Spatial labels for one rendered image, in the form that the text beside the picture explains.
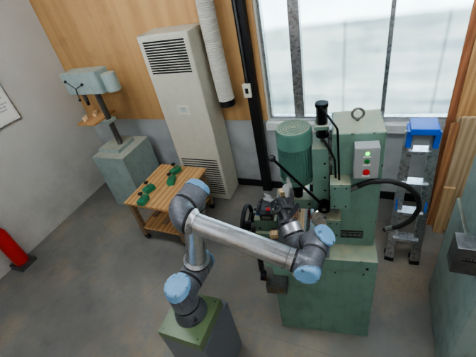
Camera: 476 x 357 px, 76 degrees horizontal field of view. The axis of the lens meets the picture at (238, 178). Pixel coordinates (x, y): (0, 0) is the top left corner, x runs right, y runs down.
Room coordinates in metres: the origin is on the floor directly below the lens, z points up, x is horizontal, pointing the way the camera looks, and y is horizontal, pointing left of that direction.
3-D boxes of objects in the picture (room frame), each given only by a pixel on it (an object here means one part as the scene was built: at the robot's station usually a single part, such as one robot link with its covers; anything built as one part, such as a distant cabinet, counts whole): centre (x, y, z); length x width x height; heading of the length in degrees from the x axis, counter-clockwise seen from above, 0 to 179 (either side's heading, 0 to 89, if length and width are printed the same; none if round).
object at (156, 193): (2.50, 0.71, 0.32); 0.66 x 0.57 x 0.64; 150
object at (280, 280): (1.10, -0.09, 0.58); 0.12 x 0.08 x 0.08; 70
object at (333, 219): (1.09, -0.43, 1.02); 0.09 x 0.07 x 0.12; 160
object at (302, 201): (1.29, -0.33, 1.03); 0.14 x 0.07 x 0.09; 70
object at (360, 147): (1.05, -0.56, 1.40); 0.10 x 0.06 x 0.16; 70
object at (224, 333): (1.03, 0.43, 0.27); 0.30 x 0.30 x 0.55; 61
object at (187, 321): (1.03, 0.44, 0.67); 0.19 x 0.19 x 0.10
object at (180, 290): (1.04, 0.44, 0.81); 0.17 x 0.15 x 0.18; 148
